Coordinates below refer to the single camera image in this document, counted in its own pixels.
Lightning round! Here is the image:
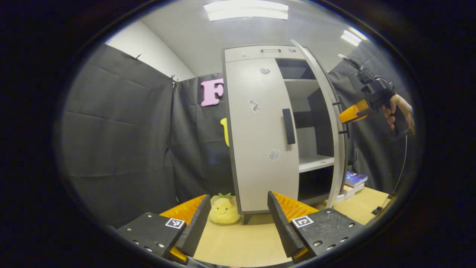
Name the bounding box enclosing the small ceiling light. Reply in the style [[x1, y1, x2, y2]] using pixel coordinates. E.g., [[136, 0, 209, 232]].
[[340, 27, 369, 47]]

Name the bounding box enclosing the grey double-door shoe cabinet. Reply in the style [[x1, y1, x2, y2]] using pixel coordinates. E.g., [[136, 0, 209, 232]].
[[222, 45, 348, 224]]

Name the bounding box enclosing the large ceiling light panel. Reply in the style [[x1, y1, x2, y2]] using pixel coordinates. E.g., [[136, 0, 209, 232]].
[[204, 0, 289, 21]]

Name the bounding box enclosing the grey shoe cabinet door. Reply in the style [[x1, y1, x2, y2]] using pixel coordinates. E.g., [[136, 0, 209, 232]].
[[225, 58, 300, 213], [291, 39, 350, 209]]

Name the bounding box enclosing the blue book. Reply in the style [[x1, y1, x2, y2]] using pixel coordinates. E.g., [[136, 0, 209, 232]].
[[345, 171, 369, 188]]

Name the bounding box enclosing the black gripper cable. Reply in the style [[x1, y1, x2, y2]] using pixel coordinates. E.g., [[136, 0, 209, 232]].
[[372, 133, 408, 216]]

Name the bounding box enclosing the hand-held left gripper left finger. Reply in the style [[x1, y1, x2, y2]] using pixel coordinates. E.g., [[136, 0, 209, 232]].
[[115, 194, 212, 265]]

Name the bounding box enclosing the yellow pineapple plush toy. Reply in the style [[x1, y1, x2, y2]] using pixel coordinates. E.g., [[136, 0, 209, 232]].
[[208, 193, 241, 224]]

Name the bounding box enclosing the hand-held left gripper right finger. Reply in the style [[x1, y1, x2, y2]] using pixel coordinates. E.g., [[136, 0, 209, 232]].
[[268, 191, 367, 263]]

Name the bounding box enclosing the grey cabinet drawer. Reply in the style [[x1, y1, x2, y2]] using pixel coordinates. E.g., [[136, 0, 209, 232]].
[[224, 45, 305, 63]]

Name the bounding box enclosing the black backdrop cloth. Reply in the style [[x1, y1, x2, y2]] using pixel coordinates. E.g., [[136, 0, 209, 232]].
[[59, 37, 424, 227]]

